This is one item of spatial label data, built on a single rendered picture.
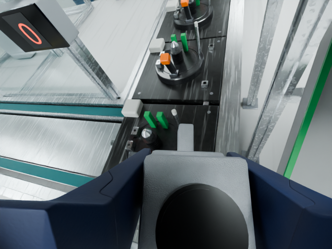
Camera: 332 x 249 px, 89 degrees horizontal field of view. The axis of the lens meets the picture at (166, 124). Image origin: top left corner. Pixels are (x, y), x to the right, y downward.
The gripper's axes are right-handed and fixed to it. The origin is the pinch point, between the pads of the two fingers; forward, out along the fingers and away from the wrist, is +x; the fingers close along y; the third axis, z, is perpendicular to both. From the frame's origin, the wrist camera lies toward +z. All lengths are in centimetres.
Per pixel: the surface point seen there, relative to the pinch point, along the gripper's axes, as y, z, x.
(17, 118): 62, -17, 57
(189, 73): -3.5, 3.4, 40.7
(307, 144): -15.7, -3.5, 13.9
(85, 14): 61, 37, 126
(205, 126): -6.7, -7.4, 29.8
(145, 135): 5.6, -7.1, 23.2
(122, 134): 13.0, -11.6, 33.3
